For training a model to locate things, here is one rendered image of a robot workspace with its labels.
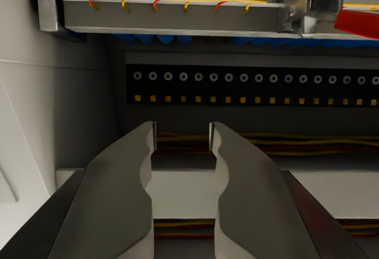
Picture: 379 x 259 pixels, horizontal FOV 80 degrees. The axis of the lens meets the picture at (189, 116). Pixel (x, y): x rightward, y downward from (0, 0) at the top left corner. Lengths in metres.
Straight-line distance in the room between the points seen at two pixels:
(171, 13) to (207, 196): 0.15
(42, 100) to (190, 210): 0.15
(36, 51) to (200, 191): 0.17
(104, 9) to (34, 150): 0.11
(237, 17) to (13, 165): 0.20
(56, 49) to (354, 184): 0.28
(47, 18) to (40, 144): 0.09
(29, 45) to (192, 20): 0.11
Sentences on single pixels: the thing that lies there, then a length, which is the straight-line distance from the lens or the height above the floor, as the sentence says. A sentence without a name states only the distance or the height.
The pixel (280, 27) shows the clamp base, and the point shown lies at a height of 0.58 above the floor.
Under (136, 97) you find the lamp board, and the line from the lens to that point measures 0.32.
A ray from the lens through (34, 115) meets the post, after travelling 0.20.
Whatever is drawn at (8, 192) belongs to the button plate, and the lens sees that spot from 0.24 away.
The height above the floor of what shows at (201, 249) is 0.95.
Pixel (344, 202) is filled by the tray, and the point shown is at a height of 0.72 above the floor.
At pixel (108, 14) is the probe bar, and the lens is 0.18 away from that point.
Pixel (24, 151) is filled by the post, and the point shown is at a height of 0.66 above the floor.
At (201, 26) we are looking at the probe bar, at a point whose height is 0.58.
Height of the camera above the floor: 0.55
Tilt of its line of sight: 31 degrees up
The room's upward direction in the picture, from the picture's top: 178 degrees counter-clockwise
